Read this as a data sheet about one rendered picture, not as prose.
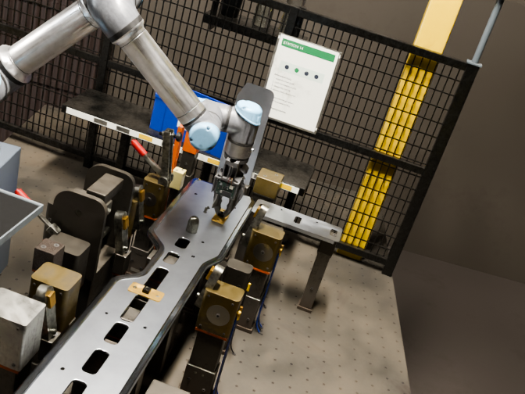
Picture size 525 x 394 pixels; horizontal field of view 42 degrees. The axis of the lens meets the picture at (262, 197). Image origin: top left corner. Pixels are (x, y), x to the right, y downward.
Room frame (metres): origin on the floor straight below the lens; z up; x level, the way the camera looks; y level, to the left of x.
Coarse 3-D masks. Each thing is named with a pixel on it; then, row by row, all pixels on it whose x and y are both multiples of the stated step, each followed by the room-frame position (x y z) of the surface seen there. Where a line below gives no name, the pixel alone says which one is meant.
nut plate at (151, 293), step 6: (132, 288) 1.35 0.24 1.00; (138, 288) 1.36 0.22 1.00; (144, 288) 1.35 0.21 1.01; (150, 288) 1.36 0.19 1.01; (138, 294) 1.34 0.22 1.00; (144, 294) 1.34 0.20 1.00; (150, 294) 1.35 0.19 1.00; (156, 294) 1.36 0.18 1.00; (162, 294) 1.36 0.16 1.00; (156, 300) 1.33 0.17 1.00
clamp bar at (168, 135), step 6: (162, 132) 1.83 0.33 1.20; (168, 132) 1.82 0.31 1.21; (180, 132) 1.84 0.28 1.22; (162, 138) 1.82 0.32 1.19; (168, 138) 1.82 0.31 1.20; (180, 138) 1.83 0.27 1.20; (162, 144) 1.82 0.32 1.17; (168, 144) 1.82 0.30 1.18; (162, 150) 1.82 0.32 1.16; (168, 150) 1.82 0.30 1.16; (162, 156) 1.82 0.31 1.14; (168, 156) 1.82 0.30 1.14; (162, 162) 1.82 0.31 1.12; (168, 162) 1.82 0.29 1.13; (162, 168) 1.82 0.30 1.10; (168, 168) 1.82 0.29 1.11; (162, 174) 1.82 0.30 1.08; (168, 174) 1.82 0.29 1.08
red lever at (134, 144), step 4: (132, 140) 1.84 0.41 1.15; (136, 140) 1.85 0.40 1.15; (132, 144) 1.84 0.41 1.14; (136, 144) 1.84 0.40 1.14; (136, 148) 1.83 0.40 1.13; (140, 148) 1.84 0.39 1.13; (140, 152) 1.83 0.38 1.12; (144, 152) 1.84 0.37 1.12; (144, 156) 1.83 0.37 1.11; (148, 156) 1.84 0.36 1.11; (148, 160) 1.83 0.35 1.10; (152, 160) 1.84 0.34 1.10; (152, 164) 1.83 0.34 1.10; (156, 164) 1.84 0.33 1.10; (152, 168) 1.83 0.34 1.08; (156, 168) 1.83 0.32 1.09; (160, 168) 1.84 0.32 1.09; (156, 172) 1.83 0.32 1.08; (160, 172) 1.83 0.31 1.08; (160, 176) 1.83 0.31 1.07; (168, 180) 1.83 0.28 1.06
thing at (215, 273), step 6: (216, 264) 1.40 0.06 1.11; (210, 270) 1.39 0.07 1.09; (216, 270) 1.39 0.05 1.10; (222, 270) 1.39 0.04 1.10; (210, 276) 1.38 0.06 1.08; (216, 276) 1.38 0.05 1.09; (210, 282) 1.38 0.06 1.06; (204, 288) 1.38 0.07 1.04; (210, 288) 1.38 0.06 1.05; (198, 294) 1.40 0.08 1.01; (198, 300) 1.39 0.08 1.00; (198, 306) 1.38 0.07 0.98
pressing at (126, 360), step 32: (192, 192) 1.92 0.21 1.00; (160, 224) 1.68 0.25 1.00; (224, 224) 1.78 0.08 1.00; (160, 256) 1.52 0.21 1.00; (224, 256) 1.62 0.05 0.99; (160, 288) 1.39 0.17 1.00; (192, 288) 1.43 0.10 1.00; (96, 320) 1.21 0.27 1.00; (160, 320) 1.27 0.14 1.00; (64, 352) 1.08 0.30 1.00; (128, 352) 1.14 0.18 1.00; (32, 384) 0.98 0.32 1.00; (64, 384) 1.00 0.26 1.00; (96, 384) 1.02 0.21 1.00; (128, 384) 1.05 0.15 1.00
